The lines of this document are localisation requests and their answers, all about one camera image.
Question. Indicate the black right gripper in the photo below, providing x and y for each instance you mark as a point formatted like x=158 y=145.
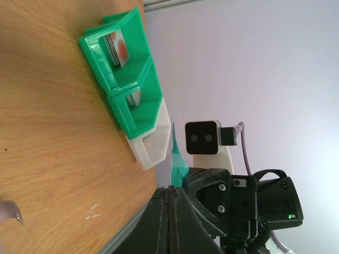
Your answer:
x=226 y=204

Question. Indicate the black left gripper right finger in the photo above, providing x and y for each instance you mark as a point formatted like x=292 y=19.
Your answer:
x=185 y=231

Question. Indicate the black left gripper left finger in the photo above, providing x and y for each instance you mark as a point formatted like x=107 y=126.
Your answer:
x=159 y=220

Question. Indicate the teal chip card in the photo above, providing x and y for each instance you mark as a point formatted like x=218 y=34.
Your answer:
x=179 y=168

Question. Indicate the pink leather card holder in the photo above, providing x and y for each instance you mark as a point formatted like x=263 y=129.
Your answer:
x=10 y=210

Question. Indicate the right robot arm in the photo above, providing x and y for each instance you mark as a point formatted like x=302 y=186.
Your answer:
x=278 y=207

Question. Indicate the red circle card stack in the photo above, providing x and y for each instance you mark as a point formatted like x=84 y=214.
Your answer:
x=117 y=48

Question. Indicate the white bin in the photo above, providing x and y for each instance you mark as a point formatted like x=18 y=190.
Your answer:
x=150 y=148

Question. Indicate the small green bin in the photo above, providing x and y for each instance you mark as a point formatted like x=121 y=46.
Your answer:
x=136 y=120

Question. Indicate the large green bin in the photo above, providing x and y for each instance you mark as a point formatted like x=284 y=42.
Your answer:
x=115 y=79

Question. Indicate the aluminium front rail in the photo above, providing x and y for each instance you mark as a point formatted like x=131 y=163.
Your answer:
x=124 y=230

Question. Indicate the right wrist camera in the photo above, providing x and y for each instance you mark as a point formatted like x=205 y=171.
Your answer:
x=208 y=143

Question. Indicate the aluminium frame post right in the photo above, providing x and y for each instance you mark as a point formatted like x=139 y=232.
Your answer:
x=155 y=5

